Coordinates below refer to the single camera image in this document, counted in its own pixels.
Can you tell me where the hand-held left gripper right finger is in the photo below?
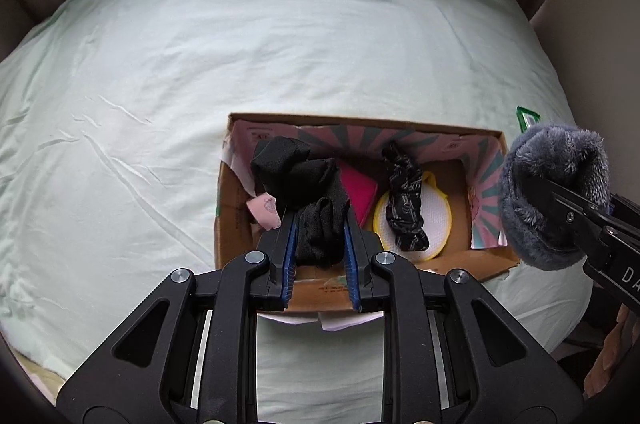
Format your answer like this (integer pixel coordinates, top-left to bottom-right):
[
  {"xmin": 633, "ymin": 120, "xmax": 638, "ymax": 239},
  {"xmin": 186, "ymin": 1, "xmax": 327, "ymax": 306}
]
[{"xmin": 344, "ymin": 211, "xmax": 586, "ymax": 424}]

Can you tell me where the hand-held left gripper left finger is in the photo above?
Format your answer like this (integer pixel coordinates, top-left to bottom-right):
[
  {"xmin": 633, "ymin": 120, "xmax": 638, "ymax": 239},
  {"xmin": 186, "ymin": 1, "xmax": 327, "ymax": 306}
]
[{"xmin": 55, "ymin": 210, "xmax": 301, "ymax": 424}]

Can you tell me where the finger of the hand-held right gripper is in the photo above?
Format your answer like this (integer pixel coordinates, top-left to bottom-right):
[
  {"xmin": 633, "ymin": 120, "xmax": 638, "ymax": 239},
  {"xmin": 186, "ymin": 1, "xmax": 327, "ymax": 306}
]
[{"xmin": 524, "ymin": 174, "xmax": 615, "ymax": 251}]

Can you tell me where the pink red cloth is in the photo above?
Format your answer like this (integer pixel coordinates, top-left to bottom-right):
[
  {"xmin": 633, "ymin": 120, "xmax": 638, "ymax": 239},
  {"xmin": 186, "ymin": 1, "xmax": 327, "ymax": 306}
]
[{"xmin": 339, "ymin": 165, "xmax": 379, "ymax": 231}]

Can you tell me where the grey fluffy sock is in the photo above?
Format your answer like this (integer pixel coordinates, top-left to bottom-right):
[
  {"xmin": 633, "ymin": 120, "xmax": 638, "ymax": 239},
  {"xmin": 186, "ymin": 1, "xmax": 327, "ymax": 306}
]
[{"xmin": 498, "ymin": 123, "xmax": 612, "ymax": 271}]

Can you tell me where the black sock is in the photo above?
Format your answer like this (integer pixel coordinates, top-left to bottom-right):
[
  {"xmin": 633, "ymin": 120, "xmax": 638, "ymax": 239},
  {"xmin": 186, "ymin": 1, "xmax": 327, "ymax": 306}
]
[{"xmin": 250, "ymin": 135, "xmax": 351, "ymax": 269}]

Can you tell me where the black patterned scrunchie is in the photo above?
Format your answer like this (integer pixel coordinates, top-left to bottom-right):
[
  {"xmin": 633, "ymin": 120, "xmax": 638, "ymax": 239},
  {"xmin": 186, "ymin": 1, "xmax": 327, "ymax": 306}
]
[{"xmin": 381, "ymin": 140, "xmax": 431, "ymax": 253}]

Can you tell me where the round yellow-rimmed pad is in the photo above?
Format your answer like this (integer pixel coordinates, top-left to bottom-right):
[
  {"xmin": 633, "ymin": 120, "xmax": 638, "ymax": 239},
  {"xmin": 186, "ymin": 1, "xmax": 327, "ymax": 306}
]
[{"xmin": 372, "ymin": 171, "xmax": 454, "ymax": 260}]

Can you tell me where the patterned cardboard box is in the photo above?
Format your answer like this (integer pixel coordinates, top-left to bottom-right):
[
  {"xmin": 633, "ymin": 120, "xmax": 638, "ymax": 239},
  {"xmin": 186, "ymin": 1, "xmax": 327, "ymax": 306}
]
[{"xmin": 214, "ymin": 113, "xmax": 521, "ymax": 333}]

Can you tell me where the person's right hand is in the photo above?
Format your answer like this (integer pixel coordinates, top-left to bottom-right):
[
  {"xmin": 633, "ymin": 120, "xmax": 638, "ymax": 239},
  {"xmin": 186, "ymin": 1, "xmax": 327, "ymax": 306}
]
[{"xmin": 582, "ymin": 304, "xmax": 640, "ymax": 401}]

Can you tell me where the bed with pale green sheet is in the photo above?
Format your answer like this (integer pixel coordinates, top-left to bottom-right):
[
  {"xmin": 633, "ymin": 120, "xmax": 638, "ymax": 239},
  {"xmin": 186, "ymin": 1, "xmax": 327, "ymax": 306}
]
[{"xmin": 0, "ymin": 0, "xmax": 597, "ymax": 424}]

